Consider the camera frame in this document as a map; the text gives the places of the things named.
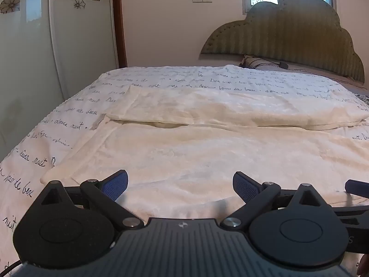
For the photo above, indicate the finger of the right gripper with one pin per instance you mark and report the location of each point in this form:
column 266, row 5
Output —
column 358, row 188

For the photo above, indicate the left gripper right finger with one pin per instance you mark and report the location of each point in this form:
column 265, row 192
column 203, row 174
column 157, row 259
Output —
column 258, row 199

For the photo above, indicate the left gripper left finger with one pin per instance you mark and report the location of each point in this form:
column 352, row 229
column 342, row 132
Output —
column 102, row 195

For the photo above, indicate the cream white pants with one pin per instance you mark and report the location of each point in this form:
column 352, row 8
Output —
column 181, row 148

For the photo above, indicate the white script-print bed quilt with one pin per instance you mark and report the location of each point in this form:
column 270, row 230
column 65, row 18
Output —
column 55, row 137

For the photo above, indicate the striped pillow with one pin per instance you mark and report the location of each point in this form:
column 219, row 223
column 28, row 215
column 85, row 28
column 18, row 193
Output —
column 254, row 62

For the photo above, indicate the green padded headboard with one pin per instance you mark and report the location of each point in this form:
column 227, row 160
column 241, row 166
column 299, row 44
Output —
column 305, row 32

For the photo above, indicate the white floral wardrobe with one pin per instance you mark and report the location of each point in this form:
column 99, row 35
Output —
column 50, row 50

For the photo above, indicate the brown wooden door frame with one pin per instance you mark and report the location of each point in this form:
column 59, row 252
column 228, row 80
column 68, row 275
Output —
column 119, row 33

